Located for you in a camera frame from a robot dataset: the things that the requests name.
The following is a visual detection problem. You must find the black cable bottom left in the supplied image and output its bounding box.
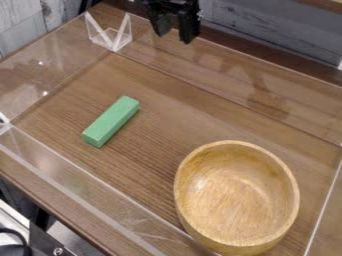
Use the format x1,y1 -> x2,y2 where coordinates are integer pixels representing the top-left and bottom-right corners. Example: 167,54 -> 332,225
0,227 -> 32,256

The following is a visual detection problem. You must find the brown wooden bowl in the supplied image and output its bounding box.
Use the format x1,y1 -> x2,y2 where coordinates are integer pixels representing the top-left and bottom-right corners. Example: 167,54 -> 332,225
173,140 -> 300,256

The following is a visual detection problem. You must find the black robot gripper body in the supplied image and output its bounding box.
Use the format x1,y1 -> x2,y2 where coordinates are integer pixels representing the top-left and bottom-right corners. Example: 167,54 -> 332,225
143,0 -> 201,14

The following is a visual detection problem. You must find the clear acrylic corner bracket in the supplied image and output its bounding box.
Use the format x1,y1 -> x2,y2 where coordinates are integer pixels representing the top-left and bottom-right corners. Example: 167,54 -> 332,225
84,12 -> 132,52

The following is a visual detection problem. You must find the green rectangular block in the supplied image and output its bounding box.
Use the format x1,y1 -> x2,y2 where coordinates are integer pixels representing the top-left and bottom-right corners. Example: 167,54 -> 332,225
81,96 -> 140,148

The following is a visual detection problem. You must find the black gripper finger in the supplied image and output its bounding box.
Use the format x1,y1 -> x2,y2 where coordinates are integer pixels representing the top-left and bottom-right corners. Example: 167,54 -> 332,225
148,8 -> 172,37
177,10 -> 201,44

